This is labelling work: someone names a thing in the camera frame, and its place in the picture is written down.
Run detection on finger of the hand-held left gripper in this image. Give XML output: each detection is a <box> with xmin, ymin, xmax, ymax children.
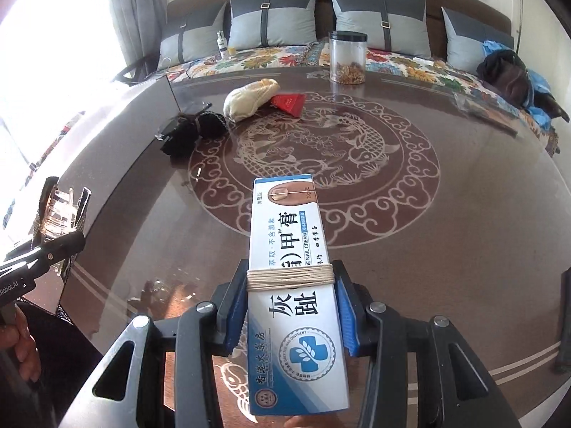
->
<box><xmin>18</xmin><ymin>232</ymin><xmax>86</xmax><ymax>272</ymax></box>

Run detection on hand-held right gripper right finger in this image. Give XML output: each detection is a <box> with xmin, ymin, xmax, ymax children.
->
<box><xmin>337</xmin><ymin>261</ymin><xmax>497</xmax><ymax>428</ymax></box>

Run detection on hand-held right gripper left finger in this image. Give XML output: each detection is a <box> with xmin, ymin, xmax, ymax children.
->
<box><xmin>80</xmin><ymin>259</ymin><xmax>249</xmax><ymax>428</ymax></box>

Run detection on silver rhinestone bow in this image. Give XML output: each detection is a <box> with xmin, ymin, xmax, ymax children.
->
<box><xmin>39</xmin><ymin>177</ymin><xmax>93</xmax><ymax>238</ymax></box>

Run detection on white and blue cream carton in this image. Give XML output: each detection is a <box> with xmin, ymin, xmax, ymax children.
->
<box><xmin>247</xmin><ymin>174</ymin><xmax>351</xmax><ymax>416</ymax></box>

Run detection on black velvet pouch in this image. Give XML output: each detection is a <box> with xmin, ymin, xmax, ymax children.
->
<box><xmin>156</xmin><ymin>111</ymin><xmax>228</xmax><ymax>160</ymax></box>

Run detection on cream knitted pouch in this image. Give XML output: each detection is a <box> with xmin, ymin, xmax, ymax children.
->
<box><xmin>223</xmin><ymin>78</ymin><xmax>281</xmax><ymax>122</ymax></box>

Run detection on red packet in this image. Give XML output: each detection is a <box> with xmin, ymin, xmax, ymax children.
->
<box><xmin>271</xmin><ymin>93</ymin><xmax>307</xmax><ymax>118</ymax></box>

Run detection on patterned brown glass desktop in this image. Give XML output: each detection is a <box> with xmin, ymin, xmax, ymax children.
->
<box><xmin>58</xmin><ymin>65</ymin><xmax>571</xmax><ymax>428</ymax></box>

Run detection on person's left hand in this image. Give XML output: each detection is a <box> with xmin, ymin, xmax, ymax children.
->
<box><xmin>0</xmin><ymin>307</ymin><xmax>42</xmax><ymax>384</ymax></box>

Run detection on person's dark clothing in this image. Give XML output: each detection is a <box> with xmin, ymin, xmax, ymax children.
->
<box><xmin>0</xmin><ymin>301</ymin><xmax>105</xmax><ymax>428</ymax></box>

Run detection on clear plastic packet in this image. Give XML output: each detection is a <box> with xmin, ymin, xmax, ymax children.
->
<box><xmin>454</xmin><ymin>91</ymin><xmax>522</xmax><ymax>137</ymax></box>

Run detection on grey two-tone pillow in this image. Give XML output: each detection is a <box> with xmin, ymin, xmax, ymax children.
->
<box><xmin>158</xmin><ymin>2</ymin><xmax>228</xmax><ymax>66</ymax></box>
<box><xmin>228</xmin><ymin>0</ymin><xmax>320</xmax><ymax>52</ymax></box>
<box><xmin>441</xmin><ymin>6</ymin><xmax>516</xmax><ymax>75</ymax></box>
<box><xmin>328</xmin><ymin>0</ymin><xmax>431</xmax><ymax>59</ymax></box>

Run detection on grey curtain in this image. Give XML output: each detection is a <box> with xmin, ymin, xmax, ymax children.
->
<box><xmin>102</xmin><ymin>0</ymin><xmax>176</xmax><ymax>74</ymax></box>

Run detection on clear jar with black lid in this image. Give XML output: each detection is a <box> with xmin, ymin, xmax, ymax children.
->
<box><xmin>329</xmin><ymin>31</ymin><xmax>368</xmax><ymax>85</ymax></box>

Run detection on floral sofa blanket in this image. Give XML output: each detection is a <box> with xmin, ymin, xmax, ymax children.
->
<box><xmin>167</xmin><ymin>38</ymin><xmax>562</xmax><ymax>158</ymax></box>

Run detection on dark brown sofa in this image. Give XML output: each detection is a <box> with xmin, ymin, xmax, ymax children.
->
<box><xmin>111</xmin><ymin>0</ymin><xmax>518</xmax><ymax>85</ymax></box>

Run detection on dark clothing pile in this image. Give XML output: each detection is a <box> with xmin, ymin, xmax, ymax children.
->
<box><xmin>476</xmin><ymin>49</ymin><xmax>571</xmax><ymax>122</ymax></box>

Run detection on crumpled blue cloth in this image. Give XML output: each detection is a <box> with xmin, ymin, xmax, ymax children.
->
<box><xmin>482</xmin><ymin>39</ymin><xmax>556</xmax><ymax>128</ymax></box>

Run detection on thin metal pole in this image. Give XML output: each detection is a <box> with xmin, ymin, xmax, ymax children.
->
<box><xmin>515</xmin><ymin>0</ymin><xmax>525</xmax><ymax>50</ymax></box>

